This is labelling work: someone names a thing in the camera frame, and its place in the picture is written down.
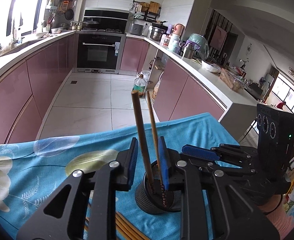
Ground black range hood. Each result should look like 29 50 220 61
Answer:
82 8 130 34

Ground steel cooking pot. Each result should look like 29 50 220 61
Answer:
149 23 168 42

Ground oil bottle on floor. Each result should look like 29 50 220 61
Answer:
132 74 147 97

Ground light bamboo chopstick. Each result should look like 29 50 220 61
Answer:
116 211 149 240

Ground built-in black oven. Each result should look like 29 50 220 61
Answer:
74 30 126 74

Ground black camera box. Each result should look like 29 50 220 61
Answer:
257 103 294 178

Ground person's right hand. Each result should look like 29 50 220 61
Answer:
258 194 294 239

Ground pink kitchen cabinets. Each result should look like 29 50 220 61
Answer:
0 33 225 145

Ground black mesh utensil cup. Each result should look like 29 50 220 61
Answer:
135 161 181 215

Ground blue floral tablecloth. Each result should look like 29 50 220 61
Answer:
0 113 239 239

